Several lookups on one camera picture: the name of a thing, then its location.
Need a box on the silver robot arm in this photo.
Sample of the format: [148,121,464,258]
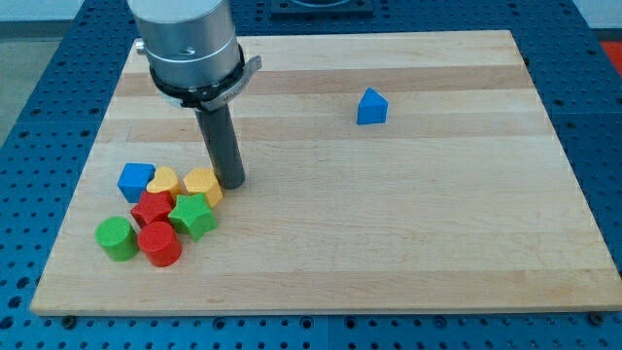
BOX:
[127,0,242,89]

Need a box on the blue triangle block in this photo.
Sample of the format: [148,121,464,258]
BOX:
[356,87,389,125]

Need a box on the wooden board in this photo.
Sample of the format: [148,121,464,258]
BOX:
[31,30,621,316]

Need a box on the dark grey cylindrical pointer rod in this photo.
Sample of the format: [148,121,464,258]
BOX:
[194,105,246,190]

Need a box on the yellow pentagon block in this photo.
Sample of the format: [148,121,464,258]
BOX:
[183,167,224,208]

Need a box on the green star block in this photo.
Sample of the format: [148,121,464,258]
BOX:
[168,193,218,242]

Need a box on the yellow heart block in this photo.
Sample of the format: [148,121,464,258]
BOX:
[147,166,183,199]

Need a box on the red star block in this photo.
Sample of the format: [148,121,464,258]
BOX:
[130,192,174,228]

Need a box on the red cylinder block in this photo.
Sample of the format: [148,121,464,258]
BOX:
[138,222,183,267]

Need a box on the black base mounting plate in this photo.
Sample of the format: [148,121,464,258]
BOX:
[269,0,375,18]

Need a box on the blue cube block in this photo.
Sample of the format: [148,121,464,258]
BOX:
[117,162,156,203]

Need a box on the green cylinder block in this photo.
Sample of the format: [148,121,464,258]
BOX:
[94,216,139,262]

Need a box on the black clamp ring with bracket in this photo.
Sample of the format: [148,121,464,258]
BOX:
[148,44,263,113]

